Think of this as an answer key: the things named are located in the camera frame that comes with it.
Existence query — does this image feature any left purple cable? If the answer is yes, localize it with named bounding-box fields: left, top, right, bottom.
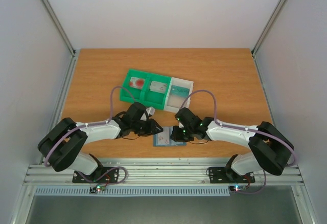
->
left=44, top=85, right=136, bottom=168

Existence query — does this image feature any white floral VIP card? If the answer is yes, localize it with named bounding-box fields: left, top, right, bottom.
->
left=154, top=127, right=170, bottom=147

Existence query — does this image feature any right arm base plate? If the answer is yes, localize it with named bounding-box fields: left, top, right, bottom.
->
left=205, top=167, right=255, bottom=184

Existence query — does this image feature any aluminium frame post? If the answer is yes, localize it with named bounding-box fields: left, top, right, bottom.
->
left=28, top=0, right=77, bottom=56
left=250, top=0, right=300, bottom=56

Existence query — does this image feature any white translucent bin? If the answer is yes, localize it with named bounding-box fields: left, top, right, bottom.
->
left=164, top=77, right=194, bottom=113

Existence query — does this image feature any aluminium rail front frame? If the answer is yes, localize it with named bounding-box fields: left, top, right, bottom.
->
left=23, top=158, right=304, bottom=186

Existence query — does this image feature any card with red circles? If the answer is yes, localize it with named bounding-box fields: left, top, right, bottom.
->
left=129, top=77, right=145, bottom=89

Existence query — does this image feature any right aluminium frame post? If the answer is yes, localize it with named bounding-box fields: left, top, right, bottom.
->
left=250, top=0, right=300, bottom=56

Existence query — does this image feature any teal VIP card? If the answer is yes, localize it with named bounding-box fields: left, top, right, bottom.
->
left=170, top=85, right=190, bottom=98

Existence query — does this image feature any teal leather card holder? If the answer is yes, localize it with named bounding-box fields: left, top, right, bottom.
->
left=153, top=126, right=186, bottom=147

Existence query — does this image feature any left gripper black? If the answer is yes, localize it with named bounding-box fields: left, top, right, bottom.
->
left=132, top=119, right=164, bottom=137

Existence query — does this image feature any grey card in bin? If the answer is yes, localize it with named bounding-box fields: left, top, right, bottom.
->
left=150, top=81, right=168, bottom=94

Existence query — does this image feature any grey slotted cable duct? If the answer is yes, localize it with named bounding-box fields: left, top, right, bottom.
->
left=34, top=186, right=230, bottom=197

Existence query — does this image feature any right status board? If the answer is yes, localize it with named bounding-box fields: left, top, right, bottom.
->
left=229, top=185, right=247, bottom=192

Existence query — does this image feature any left status board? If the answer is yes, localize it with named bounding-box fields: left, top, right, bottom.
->
left=89, top=186, right=106, bottom=194

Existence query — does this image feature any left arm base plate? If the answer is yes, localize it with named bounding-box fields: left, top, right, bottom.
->
left=72, top=167, right=121, bottom=184

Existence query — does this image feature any purple cable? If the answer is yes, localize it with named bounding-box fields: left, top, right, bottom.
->
left=178, top=89, right=298, bottom=196
left=44, top=85, right=136, bottom=168

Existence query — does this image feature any status board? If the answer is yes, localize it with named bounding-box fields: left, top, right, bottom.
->
left=89, top=186, right=106, bottom=194
left=229, top=185, right=247, bottom=192

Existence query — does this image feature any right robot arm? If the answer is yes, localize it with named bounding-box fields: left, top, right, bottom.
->
left=171, top=107, right=294, bottom=182

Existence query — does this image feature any left aluminium frame post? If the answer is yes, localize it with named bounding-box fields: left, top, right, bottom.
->
left=28, top=0, right=77, bottom=56

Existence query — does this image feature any green bin middle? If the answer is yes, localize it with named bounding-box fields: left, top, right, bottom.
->
left=139, top=72, right=171, bottom=110

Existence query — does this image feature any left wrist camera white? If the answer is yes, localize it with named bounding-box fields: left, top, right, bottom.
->
left=142, top=107, right=155, bottom=120

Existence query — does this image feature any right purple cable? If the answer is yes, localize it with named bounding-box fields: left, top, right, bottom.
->
left=178, top=89, right=298, bottom=196

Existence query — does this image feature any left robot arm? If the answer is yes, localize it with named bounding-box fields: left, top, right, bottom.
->
left=37, top=102, right=163, bottom=182

